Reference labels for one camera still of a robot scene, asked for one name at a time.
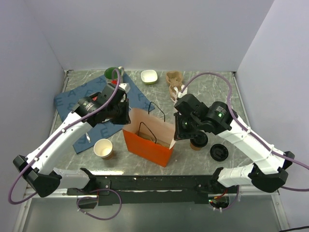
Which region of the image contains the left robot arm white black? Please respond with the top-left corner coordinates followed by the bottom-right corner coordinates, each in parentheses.
top-left (13, 83), bottom-right (130, 197)

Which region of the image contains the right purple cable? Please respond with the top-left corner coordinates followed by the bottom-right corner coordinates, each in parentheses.
top-left (181, 72), bottom-right (309, 191)

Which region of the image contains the black coffee cup lid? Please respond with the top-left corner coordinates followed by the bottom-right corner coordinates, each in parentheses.
top-left (190, 131), bottom-right (208, 148)

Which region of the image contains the aluminium frame rail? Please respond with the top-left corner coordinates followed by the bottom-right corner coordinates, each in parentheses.
top-left (24, 187), bottom-right (68, 198)

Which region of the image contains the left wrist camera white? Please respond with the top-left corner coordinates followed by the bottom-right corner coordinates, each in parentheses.
top-left (108, 83), bottom-right (130, 103)

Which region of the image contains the metal fork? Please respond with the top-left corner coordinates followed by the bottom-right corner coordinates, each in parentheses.
top-left (85, 133), bottom-right (91, 143)

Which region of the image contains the small white green bowl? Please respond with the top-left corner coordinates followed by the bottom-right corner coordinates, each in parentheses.
top-left (140, 70), bottom-right (158, 85)

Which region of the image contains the green inside ceramic mug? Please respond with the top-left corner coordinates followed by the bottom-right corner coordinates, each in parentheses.
top-left (104, 66), bottom-right (125, 85)

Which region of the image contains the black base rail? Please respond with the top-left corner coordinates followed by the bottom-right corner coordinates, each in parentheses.
top-left (67, 175), bottom-right (237, 206)

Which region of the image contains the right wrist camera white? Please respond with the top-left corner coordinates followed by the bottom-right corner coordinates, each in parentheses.
top-left (175, 88), bottom-right (187, 99)

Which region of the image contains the orange paper bag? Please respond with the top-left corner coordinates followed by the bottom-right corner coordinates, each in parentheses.
top-left (122, 108), bottom-right (176, 167)

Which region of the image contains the cardboard cup carrier tray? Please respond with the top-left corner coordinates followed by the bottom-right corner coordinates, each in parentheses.
top-left (137, 132), bottom-right (170, 147)

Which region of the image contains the brown paper cup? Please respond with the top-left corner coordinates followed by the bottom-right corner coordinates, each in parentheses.
top-left (93, 139), bottom-right (114, 160)
top-left (190, 143), bottom-right (202, 151)

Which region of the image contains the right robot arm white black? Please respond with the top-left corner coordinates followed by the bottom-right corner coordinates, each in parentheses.
top-left (174, 94), bottom-right (295, 193)

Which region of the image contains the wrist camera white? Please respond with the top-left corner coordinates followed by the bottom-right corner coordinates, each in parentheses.
top-left (108, 83), bottom-right (130, 103)
top-left (175, 88), bottom-right (187, 99)

